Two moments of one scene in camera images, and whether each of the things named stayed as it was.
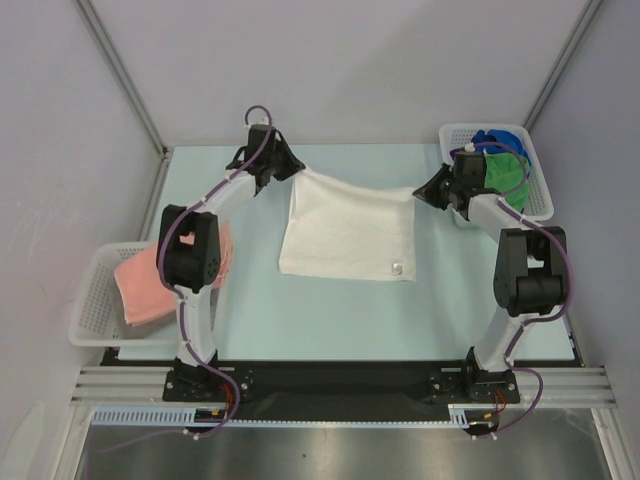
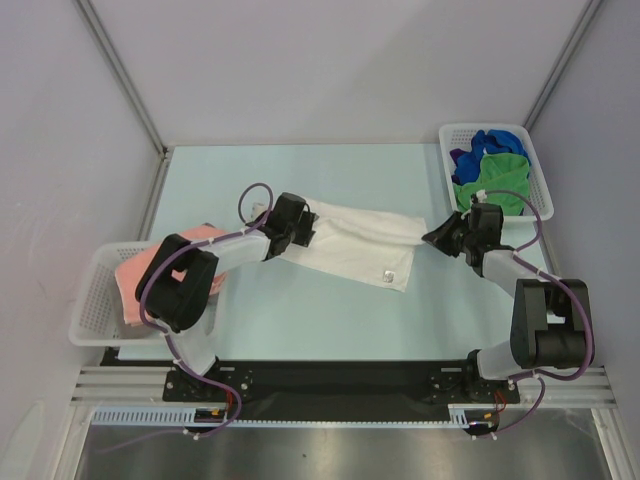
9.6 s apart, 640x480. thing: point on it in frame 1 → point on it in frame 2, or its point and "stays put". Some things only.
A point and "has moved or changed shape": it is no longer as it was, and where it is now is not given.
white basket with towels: (513, 166) stays put
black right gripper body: (442, 186) → (458, 236)
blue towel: (499, 136) stays put
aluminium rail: (113, 385) stays put
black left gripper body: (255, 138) → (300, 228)
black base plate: (335, 386) stays put
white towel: (339, 229) has moved or changed shape
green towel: (506, 171) stays put
